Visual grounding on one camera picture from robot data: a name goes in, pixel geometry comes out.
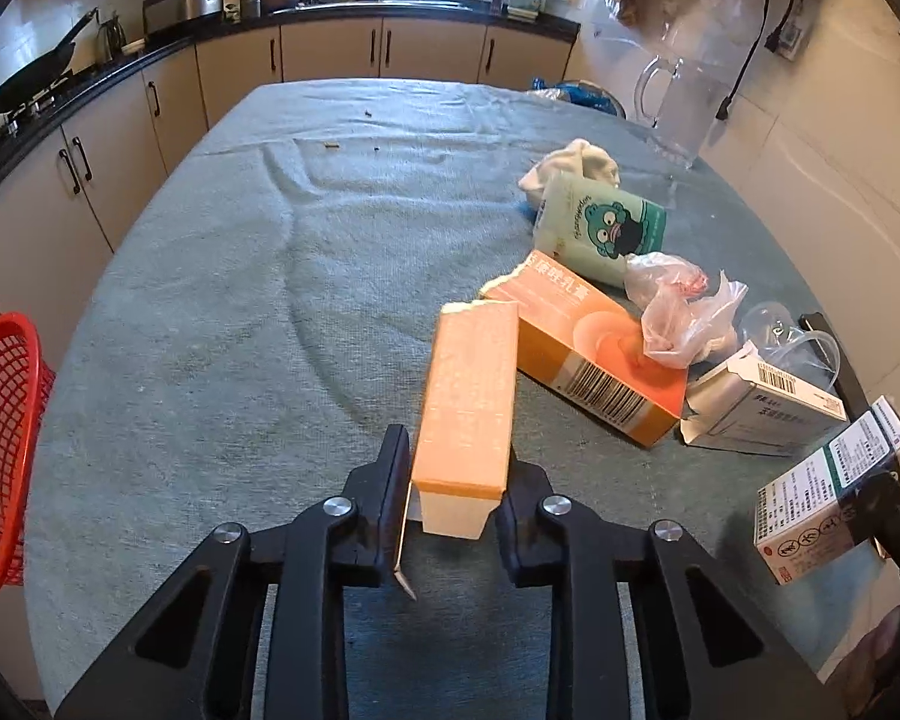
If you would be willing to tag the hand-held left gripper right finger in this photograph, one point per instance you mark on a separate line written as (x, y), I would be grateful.
(521, 532)

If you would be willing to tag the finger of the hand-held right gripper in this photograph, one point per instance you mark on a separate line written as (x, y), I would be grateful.
(889, 517)

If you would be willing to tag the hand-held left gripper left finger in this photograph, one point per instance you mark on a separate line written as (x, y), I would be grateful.
(390, 510)

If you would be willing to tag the white green medicine box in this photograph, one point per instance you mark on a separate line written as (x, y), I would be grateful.
(802, 510)

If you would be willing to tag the light orange carton box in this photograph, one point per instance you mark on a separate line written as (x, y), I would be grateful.
(465, 405)

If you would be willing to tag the green cartoon tissue pack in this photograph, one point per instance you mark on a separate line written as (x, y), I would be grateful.
(600, 225)

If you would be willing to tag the red plastic mesh basket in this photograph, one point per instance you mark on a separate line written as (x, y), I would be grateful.
(0, 427)

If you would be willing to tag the open white carton box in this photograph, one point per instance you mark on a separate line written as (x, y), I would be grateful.
(750, 412)

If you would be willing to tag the clear plastic cup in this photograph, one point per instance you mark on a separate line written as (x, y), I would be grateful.
(810, 352)

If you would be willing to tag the orange barcode carton box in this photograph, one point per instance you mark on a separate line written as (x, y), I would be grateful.
(607, 345)

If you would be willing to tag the crumpled clear plastic bag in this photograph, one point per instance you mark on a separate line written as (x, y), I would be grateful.
(675, 315)

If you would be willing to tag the white crumpled tissue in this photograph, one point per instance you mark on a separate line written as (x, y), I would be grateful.
(577, 161)

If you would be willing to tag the blue plastic bag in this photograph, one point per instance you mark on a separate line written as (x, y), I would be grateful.
(585, 94)

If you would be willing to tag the clear glass pitcher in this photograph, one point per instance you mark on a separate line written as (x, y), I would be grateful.
(690, 112)

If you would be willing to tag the beige kitchen cabinets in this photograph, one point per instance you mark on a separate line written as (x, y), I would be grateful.
(330, 52)

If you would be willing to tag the black kitchen countertop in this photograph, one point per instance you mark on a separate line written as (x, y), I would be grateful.
(195, 34)

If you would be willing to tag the black wok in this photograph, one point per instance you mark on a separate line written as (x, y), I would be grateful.
(30, 79)

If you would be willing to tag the wall socket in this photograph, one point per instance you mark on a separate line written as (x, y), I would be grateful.
(791, 37)

